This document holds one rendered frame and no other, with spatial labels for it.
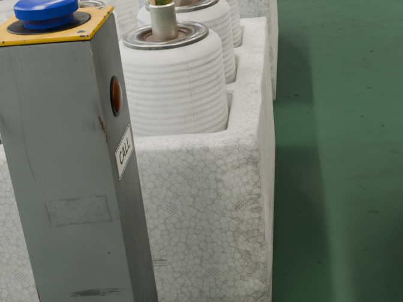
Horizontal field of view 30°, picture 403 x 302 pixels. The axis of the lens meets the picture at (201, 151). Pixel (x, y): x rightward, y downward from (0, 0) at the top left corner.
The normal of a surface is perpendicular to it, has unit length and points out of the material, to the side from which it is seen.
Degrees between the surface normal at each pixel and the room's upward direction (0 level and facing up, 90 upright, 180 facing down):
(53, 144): 90
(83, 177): 90
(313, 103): 0
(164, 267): 90
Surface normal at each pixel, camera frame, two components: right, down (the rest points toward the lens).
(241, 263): -0.10, 0.43
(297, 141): -0.11, -0.91
